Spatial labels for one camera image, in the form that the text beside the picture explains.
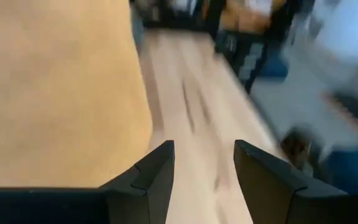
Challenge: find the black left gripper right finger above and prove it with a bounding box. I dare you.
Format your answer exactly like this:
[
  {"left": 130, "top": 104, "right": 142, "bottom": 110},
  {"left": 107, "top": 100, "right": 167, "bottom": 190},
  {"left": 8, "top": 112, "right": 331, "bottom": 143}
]
[{"left": 232, "top": 139, "right": 358, "bottom": 224}]

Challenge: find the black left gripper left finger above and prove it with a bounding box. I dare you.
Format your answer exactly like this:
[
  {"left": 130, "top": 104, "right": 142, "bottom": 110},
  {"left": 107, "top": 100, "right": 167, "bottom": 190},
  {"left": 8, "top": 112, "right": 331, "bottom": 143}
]
[{"left": 0, "top": 139, "right": 176, "bottom": 224}]

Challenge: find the orange towel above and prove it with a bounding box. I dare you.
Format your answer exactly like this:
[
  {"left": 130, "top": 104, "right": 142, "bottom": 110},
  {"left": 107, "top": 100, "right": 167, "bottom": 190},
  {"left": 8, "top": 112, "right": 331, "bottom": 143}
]
[{"left": 0, "top": 0, "right": 154, "bottom": 190}]

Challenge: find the blue box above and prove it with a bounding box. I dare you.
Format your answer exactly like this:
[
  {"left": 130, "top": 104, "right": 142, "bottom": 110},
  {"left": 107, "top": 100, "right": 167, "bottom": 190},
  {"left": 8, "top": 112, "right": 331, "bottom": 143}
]
[{"left": 323, "top": 148, "right": 358, "bottom": 194}]

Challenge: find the small blue object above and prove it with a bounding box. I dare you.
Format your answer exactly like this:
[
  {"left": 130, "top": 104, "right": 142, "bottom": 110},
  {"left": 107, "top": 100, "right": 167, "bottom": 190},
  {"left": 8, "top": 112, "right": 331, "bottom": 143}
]
[{"left": 259, "top": 51, "right": 290, "bottom": 80}]

